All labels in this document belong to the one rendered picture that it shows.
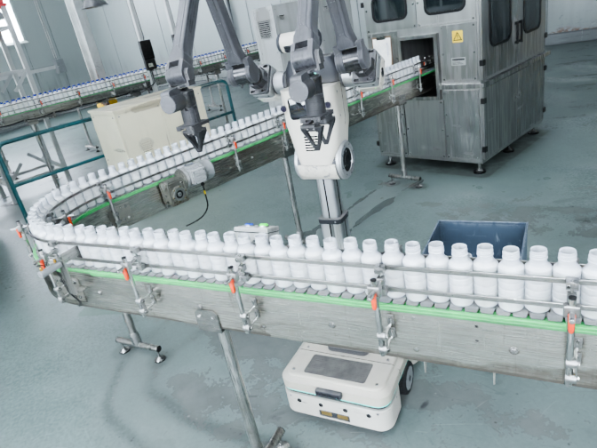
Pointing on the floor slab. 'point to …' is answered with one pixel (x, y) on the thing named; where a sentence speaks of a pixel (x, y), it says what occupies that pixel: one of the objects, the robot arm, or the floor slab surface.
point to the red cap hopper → (27, 100)
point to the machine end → (464, 76)
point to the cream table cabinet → (139, 127)
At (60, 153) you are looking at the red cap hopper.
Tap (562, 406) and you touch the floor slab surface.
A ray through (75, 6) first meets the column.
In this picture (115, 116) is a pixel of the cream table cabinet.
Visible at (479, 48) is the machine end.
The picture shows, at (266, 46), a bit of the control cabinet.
